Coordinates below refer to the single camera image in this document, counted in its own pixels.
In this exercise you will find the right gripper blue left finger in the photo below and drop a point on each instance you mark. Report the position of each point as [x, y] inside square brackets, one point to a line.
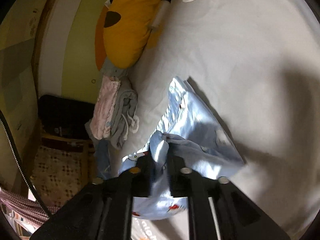
[101, 211]

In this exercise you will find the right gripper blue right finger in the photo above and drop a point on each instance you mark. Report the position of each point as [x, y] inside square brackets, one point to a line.
[217, 209]

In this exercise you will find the light blue kitty pants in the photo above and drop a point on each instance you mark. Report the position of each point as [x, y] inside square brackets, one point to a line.
[189, 130]

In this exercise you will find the blue pillow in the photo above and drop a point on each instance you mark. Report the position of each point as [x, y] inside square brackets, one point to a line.
[103, 160]

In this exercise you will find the plaid patterned curtain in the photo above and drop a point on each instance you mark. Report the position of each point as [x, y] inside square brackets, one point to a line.
[59, 175]

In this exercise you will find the checkered red white cloth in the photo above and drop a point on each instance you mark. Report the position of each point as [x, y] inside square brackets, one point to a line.
[29, 210]

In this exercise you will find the folded pink patterned garment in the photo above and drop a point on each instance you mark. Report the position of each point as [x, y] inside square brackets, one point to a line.
[104, 108]

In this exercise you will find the folded grey sweatpants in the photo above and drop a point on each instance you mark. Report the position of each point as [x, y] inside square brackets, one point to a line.
[124, 118]

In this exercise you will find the black hanging garment bag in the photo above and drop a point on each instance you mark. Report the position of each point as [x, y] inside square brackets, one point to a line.
[64, 117]

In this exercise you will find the orange pillow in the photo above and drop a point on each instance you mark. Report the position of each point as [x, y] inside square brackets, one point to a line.
[100, 53]

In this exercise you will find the checkered canopy fabric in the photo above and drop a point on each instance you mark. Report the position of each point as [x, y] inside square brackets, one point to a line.
[18, 93]

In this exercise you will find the yellow tiger-striped plush pillow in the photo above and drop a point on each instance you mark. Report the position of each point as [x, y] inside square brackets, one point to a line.
[127, 30]

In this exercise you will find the white bottle with black cap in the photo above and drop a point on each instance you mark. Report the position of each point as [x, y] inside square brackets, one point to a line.
[160, 13]

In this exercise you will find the wooden bed frame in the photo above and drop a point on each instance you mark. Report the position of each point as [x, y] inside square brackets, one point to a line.
[64, 51]

